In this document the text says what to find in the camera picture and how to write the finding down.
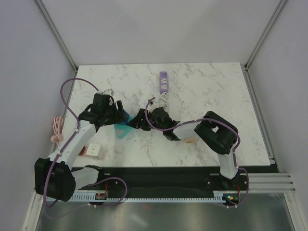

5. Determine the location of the teal triangular power strip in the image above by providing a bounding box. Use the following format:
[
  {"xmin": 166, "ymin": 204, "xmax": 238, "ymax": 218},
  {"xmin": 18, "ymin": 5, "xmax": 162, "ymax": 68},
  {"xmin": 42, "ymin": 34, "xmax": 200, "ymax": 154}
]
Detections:
[{"xmin": 114, "ymin": 116, "xmax": 132, "ymax": 139}]

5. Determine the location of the left aluminium frame post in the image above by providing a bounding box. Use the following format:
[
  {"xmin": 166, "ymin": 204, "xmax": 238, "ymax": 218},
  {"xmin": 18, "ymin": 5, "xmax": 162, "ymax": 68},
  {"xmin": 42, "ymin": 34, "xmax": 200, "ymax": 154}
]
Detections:
[{"xmin": 33, "ymin": 0, "xmax": 78, "ymax": 73}]

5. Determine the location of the pink coiled cable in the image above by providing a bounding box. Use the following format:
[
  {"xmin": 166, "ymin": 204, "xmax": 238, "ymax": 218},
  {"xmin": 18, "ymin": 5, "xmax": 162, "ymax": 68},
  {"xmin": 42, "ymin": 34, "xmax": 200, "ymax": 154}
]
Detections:
[{"xmin": 50, "ymin": 115, "xmax": 64, "ymax": 146}]

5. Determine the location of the white cube socket adapter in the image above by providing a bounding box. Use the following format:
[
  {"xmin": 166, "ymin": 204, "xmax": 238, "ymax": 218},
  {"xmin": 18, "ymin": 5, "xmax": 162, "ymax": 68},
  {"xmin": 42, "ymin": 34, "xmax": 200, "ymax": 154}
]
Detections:
[{"xmin": 86, "ymin": 143, "xmax": 102, "ymax": 159}]

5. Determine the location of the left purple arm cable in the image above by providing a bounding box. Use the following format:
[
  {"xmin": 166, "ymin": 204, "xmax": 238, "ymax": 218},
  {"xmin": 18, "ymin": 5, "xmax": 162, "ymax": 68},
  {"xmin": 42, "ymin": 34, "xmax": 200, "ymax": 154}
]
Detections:
[{"xmin": 43, "ymin": 78, "xmax": 99, "ymax": 208}]

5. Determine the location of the right aluminium frame post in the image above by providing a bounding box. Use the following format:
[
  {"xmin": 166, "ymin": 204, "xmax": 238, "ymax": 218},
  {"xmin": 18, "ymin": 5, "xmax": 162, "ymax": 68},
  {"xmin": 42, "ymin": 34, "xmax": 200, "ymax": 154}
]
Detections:
[{"xmin": 243, "ymin": 0, "xmax": 289, "ymax": 71}]

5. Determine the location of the white slotted cable duct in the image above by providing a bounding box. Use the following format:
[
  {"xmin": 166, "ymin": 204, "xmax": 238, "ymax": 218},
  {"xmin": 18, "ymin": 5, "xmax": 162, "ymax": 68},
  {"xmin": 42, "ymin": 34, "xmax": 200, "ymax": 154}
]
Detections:
[{"xmin": 47, "ymin": 191, "xmax": 241, "ymax": 202}]

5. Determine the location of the purple power strip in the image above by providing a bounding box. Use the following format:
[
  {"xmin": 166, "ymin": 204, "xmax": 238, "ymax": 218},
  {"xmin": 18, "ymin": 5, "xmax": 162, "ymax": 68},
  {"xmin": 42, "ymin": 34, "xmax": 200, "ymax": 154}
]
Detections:
[{"xmin": 159, "ymin": 71, "xmax": 169, "ymax": 94}]

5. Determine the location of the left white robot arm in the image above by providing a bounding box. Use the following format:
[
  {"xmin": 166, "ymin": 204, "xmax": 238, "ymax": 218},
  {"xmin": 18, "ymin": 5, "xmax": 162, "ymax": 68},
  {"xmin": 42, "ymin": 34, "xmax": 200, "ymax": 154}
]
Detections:
[{"xmin": 34, "ymin": 89, "xmax": 128, "ymax": 202}]

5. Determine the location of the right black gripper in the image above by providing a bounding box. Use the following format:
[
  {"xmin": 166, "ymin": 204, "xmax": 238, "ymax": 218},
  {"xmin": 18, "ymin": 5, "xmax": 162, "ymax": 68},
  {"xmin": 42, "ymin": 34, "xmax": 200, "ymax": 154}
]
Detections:
[{"xmin": 127, "ymin": 108, "xmax": 165, "ymax": 131}]

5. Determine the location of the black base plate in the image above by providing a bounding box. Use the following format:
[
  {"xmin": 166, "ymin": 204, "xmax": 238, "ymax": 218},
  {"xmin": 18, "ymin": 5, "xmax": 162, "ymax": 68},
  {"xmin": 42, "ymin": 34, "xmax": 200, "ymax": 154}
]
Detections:
[{"xmin": 83, "ymin": 167, "xmax": 248, "ymax": 197}]

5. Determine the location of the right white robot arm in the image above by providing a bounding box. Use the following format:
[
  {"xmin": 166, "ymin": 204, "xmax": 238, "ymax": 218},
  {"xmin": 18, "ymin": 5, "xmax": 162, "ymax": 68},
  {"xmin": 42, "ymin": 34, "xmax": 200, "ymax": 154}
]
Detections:
[{"xmin": 128, "ymin": 107, "xmax": 240, "ymax": 190}]

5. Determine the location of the aluminium frame post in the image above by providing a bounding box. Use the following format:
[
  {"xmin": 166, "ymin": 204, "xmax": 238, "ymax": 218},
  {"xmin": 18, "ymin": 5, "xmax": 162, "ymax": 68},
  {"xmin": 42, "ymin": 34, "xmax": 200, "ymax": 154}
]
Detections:
[
  {"xmin": 33, "ymin": 0, "xmax": 78, "ymax": 73},
  {"xmin": 243, "ymin": 0, "xmax": 289, "ymax": 71}
]

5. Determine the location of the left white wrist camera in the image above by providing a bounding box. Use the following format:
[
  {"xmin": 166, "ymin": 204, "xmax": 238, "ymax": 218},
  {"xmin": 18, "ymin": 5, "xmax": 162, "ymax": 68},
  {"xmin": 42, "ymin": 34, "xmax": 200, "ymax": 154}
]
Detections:
[{"xmin": 102, "ymin": 89, "xmax": 114, "ymax": 97}]

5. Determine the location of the blue cube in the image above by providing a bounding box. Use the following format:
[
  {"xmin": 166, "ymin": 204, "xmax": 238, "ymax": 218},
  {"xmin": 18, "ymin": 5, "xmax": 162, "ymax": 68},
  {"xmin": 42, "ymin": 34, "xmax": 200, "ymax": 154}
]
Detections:
[{"xmin": 121, "ymin": 111, "xmax": 130, "ymax": 125}]

